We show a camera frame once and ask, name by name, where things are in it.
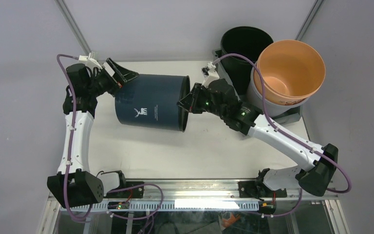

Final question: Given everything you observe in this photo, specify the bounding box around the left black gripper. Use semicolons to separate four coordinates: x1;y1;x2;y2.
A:
87;58;139;97

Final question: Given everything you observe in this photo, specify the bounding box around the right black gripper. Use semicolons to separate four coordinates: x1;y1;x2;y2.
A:
177;83;227;118

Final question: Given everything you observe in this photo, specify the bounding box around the dark blue cylindrical container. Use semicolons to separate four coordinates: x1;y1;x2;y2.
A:
115;74;190;132

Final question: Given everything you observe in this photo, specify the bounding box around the orange plastic bucket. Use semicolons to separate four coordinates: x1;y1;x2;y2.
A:
251;39;326;105

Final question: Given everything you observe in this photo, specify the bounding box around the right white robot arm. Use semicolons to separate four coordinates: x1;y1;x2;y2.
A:
177;79;338;197

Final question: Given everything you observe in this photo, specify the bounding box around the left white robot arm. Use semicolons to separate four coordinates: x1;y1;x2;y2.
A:
47;54;139;208

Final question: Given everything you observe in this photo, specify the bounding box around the grey plastic bucket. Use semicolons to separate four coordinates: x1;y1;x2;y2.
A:
246;68;309;118

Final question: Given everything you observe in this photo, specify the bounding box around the black cylindrical bin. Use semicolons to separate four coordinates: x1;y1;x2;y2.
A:
220;26;273;96

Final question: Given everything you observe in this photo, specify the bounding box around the grey storage crate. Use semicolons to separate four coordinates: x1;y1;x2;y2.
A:
216;62;307;124

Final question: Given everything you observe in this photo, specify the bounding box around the small green circuit board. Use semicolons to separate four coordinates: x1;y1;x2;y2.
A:
108;202;131;210

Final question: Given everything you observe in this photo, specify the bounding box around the orange object under table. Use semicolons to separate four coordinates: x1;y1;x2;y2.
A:
220;212;241;228

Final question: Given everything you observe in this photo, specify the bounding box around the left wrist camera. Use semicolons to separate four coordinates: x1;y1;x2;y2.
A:
78;51;104;69

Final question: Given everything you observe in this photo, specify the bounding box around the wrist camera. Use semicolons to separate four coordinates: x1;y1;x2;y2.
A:
201;62;220;88
78;51;104;69

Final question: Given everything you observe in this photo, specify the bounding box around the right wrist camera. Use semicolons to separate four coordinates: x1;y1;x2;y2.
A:
201;62;220;88

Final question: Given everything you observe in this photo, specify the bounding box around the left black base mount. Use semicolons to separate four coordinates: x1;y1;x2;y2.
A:
96;170;144;199

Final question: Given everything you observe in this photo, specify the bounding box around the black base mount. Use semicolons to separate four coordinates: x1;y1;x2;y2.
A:
238;168;287;201
96;170;144;199

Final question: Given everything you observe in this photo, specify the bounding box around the aluminium frame rail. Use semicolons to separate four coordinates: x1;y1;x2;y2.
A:
50;179;339;201

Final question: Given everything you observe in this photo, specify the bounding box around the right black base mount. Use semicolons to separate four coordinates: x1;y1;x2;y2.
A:
238;168;287;201

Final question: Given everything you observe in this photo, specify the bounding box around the white slotted cable duct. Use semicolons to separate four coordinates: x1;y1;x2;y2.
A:
59;200;260;213

